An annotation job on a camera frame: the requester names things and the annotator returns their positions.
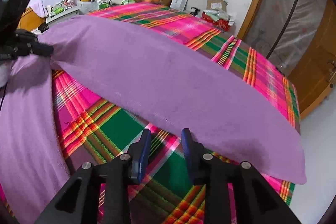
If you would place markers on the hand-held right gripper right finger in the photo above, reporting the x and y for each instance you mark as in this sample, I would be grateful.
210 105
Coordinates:
188 155

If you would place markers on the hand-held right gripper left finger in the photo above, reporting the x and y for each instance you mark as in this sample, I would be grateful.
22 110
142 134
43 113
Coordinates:
143 158

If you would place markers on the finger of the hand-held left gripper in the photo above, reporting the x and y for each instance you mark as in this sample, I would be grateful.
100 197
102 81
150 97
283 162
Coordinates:
43 50

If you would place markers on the purple fleece cloth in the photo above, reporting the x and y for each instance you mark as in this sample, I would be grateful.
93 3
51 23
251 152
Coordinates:
157 77

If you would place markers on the orange wooden headboard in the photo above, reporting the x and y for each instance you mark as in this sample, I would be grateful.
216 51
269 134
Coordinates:
29 22

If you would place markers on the lilac towel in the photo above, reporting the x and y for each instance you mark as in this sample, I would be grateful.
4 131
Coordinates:
38 7

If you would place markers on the white drawer cabinet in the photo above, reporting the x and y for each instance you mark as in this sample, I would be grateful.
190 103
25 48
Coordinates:
64 15

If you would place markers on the pink green plaid bed sheet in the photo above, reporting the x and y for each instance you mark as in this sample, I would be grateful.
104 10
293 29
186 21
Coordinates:
110 129

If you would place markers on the green white carton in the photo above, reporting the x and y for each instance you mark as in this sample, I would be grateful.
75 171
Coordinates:
102 2

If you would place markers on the green tissue box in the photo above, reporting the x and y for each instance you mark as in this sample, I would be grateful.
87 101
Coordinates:
128 0

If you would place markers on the red box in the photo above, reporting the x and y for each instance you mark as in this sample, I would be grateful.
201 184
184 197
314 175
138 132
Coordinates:
221 23

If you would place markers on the white box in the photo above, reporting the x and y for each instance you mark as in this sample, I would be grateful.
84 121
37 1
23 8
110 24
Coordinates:
178 2

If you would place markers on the cardboard box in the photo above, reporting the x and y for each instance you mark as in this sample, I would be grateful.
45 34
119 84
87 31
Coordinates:
216 4

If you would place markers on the wooden door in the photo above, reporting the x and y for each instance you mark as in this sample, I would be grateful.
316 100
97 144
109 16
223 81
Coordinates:
315 56

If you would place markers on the plastic-covered doorway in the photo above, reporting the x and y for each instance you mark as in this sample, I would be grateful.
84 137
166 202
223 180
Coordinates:
283 3

